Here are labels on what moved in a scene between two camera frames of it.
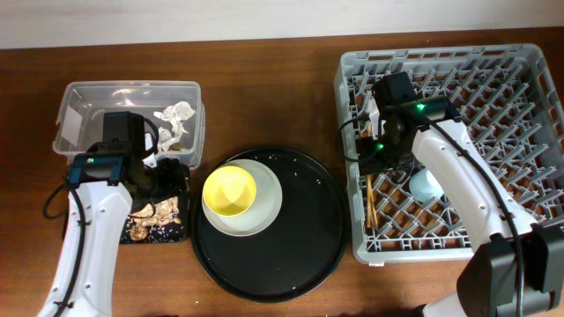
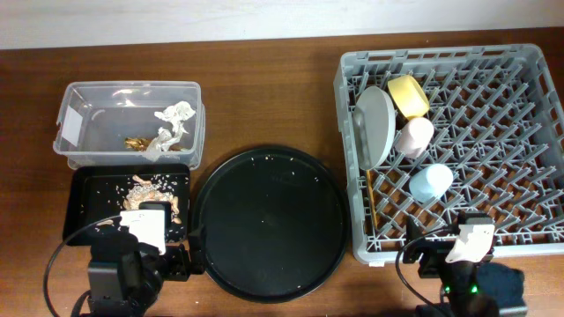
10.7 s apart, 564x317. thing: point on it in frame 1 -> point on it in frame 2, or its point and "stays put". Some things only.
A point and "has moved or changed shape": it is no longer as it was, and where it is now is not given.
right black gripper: x=368 y=162 -> x=434 y=254
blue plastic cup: x=424 y=187 stays put
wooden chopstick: x=368 y=131 -> x=372 y=196
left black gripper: x=175 y=181 -> x=181 y=268
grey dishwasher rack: x=509 y=101 stays put
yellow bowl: x=229 y=191 has moved or changed shape
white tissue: x=175 y=114 stays put
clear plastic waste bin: x=175 y=106 stays put
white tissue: x=166 y=139 stays put
